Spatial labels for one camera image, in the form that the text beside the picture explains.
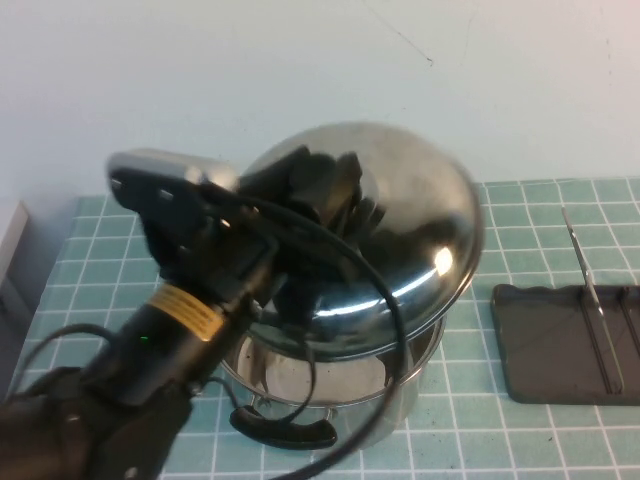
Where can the steel pot lid black knob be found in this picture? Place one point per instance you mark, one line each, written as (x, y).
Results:
(425, 225)

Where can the teal tile pattern tablecloth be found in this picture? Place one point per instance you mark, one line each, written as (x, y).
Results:
(525, 225)

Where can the beige board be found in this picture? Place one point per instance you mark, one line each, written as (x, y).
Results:
(14, 235)

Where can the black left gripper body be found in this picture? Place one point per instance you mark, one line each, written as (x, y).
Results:
(225, 245)

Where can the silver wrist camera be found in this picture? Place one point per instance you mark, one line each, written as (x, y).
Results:
(165, 162)

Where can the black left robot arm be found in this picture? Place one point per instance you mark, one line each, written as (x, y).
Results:
(150, 355)

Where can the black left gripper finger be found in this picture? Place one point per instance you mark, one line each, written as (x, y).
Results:
(280, 175)
(344, 195)

